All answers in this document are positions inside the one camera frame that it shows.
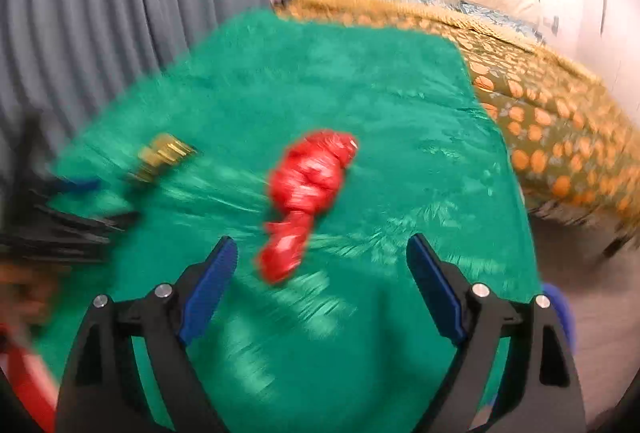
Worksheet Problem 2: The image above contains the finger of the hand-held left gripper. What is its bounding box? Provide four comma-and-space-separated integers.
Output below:
45, 177, 102, 196
35, 203, 142, 246

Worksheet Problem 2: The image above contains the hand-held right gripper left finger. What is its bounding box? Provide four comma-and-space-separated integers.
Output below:
55, 235, 238, 433

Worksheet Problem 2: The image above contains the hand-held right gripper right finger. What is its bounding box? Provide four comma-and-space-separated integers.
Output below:
406, 233, 587, 433

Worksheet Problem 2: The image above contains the gold foil wrapper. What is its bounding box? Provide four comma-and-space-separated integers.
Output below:
124, 132, 199, 187

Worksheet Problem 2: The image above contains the blue mesh wastebasket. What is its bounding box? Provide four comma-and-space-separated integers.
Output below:
480, 282, 577, 419

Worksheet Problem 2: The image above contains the red plastic bag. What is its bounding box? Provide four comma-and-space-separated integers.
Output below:
256, 128, 359, 285

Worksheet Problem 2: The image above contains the person's red fleece clothing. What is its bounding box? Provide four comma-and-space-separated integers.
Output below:
0, 322, 57, 433

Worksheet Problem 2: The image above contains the grey-blue curtain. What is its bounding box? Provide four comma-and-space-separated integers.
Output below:
0, 0, 280, 176

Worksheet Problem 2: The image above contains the green patterned tablecloth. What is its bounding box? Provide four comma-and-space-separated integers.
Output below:
34, 7, 545, 433

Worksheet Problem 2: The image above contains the pumpkin print quilt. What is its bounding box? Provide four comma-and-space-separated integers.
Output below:
277, 3, 640, 226

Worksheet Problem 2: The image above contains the teal patterned pillow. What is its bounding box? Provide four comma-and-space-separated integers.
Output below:
380, 0, 547, 45

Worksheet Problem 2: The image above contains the bed frame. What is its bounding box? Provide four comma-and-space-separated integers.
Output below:
530, 208, 640, 260

